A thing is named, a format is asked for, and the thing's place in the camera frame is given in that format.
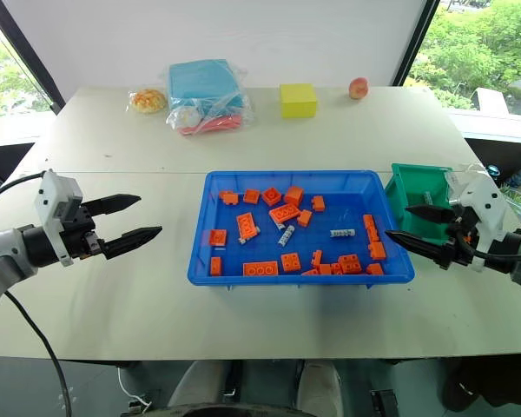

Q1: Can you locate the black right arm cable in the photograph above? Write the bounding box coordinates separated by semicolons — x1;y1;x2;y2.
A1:
457;232;521;263

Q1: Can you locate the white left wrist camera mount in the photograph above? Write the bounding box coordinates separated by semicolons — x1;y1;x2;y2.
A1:
34;169;84;267

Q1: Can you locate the grey rounded shape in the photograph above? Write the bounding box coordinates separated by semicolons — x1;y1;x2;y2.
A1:
295;359;345;417
168;359;228;412

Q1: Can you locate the white thin cable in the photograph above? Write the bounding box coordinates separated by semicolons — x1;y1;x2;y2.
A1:
115;367;154;412

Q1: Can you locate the blue plastic tray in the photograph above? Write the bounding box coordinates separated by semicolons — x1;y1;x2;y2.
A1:
186;169;417;291

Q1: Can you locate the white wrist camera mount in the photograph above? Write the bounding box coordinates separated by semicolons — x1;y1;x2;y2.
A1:
450;175;510;273
34;169;84;267

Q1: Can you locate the green plastic bin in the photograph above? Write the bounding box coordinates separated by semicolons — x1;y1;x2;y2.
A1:
383;162;456;245

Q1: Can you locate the yellow block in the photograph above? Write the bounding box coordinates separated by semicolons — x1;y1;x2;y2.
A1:
279;83;320;120

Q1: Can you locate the dark rounded shape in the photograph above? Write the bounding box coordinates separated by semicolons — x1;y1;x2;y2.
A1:
441;359;521;413

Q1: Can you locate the clear plastic bag with cloths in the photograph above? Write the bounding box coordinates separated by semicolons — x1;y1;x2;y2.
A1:
157;57;258;138

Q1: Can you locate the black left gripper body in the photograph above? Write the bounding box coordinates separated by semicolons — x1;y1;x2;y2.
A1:
59;198;108;261

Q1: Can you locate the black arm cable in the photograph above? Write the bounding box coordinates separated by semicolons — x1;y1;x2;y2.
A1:
457;232;521;263
0;171;45;210

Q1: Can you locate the yellow bread bun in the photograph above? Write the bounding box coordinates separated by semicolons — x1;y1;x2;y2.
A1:
129;88;167;116

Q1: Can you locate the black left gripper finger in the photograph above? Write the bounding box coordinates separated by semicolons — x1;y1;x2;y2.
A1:
101;225;163;261
82;194;142;217

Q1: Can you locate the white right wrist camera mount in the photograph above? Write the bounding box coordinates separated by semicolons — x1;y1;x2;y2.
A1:
450;175;510;273

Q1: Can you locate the peach fruit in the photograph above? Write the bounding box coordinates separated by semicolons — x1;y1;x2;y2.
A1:
347;76;371;102

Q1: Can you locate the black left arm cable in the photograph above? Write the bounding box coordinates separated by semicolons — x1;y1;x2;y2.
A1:
0;171;45;210

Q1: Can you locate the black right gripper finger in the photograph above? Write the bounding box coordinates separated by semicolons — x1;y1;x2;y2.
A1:
404;204;456;225
385;230;455;268

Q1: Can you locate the black hanging cable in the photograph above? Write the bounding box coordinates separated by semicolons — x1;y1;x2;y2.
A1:
3;289;74;417

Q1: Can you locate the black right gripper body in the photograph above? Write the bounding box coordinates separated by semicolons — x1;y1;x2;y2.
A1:
444;206;479;268

